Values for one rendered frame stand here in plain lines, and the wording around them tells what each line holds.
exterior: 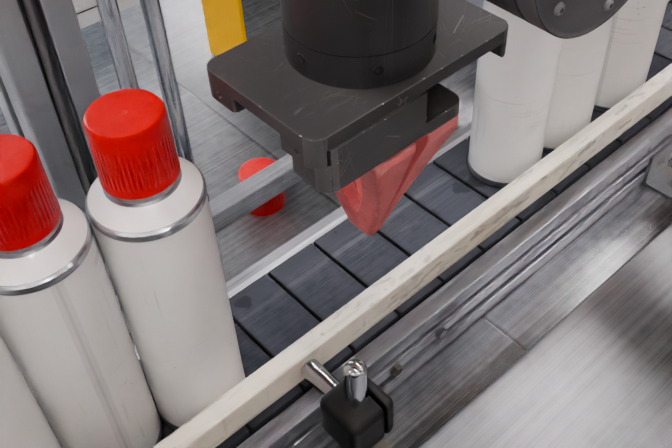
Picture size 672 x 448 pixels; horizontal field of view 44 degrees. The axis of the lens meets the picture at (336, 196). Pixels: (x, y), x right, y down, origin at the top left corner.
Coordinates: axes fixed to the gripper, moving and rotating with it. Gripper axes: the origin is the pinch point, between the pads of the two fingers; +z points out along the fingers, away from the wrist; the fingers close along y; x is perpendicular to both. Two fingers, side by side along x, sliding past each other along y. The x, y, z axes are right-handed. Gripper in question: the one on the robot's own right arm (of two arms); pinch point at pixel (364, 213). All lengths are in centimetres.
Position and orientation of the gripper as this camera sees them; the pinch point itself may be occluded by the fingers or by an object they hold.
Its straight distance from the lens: 37.6
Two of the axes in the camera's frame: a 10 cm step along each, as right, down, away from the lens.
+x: -6.6, -5.0, 5.5
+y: 7.5, -4.9, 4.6
